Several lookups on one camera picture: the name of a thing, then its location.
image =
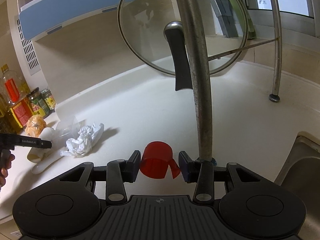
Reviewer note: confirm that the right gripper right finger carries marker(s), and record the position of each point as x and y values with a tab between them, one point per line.
200	172

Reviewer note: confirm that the white tissue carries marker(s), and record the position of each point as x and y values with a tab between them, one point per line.
87	138

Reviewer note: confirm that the stainless steel sink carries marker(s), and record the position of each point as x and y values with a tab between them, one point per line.
300	175

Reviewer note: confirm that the large pickle jar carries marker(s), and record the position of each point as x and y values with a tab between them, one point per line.
38	104

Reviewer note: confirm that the small pickle jar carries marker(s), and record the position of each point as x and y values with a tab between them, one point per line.
49	99

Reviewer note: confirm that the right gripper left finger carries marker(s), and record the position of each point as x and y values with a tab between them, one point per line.
118	172

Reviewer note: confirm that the blue white water heater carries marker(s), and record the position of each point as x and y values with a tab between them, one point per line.
39	18

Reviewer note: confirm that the orange snack wrapper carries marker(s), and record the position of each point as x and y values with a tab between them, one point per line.
34	126

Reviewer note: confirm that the yellow red oil bottle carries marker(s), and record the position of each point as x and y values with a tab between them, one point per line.
16	95

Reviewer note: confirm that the steel rack rear leg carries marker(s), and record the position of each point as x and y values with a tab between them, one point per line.
278	45

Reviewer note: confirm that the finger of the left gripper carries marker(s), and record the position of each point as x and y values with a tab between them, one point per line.
35	142

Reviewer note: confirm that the glass pot lid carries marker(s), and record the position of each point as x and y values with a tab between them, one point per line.
153	31

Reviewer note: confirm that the clear plastic tray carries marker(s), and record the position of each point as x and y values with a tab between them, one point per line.
68	127

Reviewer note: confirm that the person left hand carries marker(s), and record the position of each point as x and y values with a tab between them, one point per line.
4	170

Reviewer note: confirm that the red plastic cap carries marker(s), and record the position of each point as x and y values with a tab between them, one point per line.
157	159

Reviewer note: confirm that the large dark oil bottle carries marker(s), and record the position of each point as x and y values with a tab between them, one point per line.
6	126

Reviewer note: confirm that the white toothbrush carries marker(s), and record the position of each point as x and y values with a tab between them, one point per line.
45	163

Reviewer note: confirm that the wall vent grille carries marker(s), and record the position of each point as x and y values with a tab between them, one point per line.
28	51

